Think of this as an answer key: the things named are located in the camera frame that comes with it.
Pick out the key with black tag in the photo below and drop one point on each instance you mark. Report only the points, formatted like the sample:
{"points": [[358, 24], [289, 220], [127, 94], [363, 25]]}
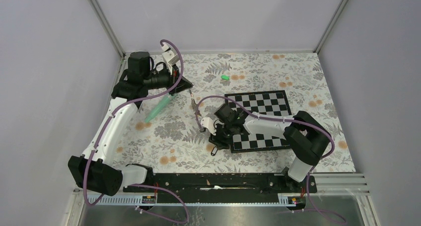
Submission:
{"points": [[214, 151]]}

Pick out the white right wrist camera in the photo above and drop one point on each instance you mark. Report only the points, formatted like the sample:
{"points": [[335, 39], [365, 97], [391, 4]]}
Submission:
{"points": [[208, 124]]}

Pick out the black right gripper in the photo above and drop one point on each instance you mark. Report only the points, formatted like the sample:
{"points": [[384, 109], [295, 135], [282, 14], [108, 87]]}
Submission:
{"points": [[217, 140]]}

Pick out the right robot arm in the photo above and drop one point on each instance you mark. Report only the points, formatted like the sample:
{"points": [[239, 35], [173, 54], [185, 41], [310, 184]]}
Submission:
{"points": [[305, 136]]}

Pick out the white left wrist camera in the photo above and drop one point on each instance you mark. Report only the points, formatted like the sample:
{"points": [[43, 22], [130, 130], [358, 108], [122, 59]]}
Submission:
{"points": [[170, 57]]}

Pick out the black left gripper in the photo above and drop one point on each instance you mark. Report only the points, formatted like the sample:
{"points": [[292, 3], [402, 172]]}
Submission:
{"points": [[173, 78]]}

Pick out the black white chessboard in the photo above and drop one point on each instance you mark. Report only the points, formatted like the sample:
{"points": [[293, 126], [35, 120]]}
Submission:
{"points": [[268, 106]]}

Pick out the white slotted cable duct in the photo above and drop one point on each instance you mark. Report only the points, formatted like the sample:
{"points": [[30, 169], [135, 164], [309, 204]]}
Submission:
{"points": [[166, 200]]}

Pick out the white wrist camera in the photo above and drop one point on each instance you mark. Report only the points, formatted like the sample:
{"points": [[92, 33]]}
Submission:
{"points": [[170, 57], [208, 124]]}

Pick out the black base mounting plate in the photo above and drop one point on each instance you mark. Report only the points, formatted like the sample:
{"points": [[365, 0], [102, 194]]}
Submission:
{"points": [[224, 185]]}

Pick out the floral patterned table mat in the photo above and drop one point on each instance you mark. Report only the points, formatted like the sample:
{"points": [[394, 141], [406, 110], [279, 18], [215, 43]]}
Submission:
{"points": [[172, 142]]}

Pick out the silver keyring with clips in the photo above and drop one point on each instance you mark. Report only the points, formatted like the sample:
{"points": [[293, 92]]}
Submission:
{"points": [[193, 102]]}

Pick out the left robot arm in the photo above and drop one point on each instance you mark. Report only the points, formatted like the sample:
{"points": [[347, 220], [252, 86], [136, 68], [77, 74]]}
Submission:
{"points": [[93, 170]]}

